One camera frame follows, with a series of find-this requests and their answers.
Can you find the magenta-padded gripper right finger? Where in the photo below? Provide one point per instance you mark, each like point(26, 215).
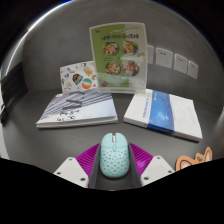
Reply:
point(156, 168)

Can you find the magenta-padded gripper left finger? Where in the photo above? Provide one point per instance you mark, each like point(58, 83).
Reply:
point(71, 170)

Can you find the mint green computer mouse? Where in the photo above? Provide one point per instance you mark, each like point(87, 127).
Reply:
point(114, 156)

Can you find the orange corgi-shaped mouse pad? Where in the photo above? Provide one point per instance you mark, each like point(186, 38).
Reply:
point(190, 161)

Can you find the white and blue book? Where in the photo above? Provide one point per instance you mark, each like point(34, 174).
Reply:
point(163, 113)

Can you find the grey striped cover book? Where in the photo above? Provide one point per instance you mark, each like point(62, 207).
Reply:
point(78, 108)

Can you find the white sticker card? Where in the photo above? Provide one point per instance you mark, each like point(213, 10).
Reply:
point(76, 78)

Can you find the green menu sign stand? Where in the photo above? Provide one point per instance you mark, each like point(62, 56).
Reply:
point(118, 56)

